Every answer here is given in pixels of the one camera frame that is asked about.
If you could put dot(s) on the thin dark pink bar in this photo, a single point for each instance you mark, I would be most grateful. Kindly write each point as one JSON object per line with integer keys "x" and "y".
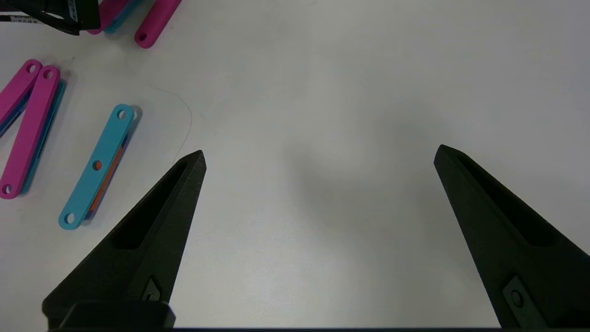
{"x": 156, "y": 20}

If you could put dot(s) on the long pink bar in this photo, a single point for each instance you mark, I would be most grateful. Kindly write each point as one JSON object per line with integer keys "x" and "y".
{"x": 32, "y": 129}
{"x": 18, "y": 90}
{"x": 110, "y": 16}

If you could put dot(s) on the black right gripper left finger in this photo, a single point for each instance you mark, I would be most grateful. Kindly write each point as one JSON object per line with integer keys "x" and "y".
{"x": 152, "y": 230}

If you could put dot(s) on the blue bar with orange underside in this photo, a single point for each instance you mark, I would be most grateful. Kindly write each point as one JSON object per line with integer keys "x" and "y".
{"x": 110, "y": 138}

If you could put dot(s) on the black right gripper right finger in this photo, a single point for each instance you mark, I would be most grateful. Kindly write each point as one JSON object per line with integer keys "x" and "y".
{"x": 516, "y": 240}

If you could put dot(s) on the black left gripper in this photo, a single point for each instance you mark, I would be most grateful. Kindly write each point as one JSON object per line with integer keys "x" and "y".
{"x": 55, "y": 11}

